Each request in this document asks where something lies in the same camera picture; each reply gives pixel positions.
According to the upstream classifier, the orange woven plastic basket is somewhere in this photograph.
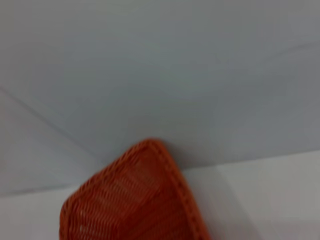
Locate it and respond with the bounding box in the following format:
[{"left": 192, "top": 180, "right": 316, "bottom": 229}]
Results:
[{"left": 58, "top": 137, "right": 213, "bottom": 240}]

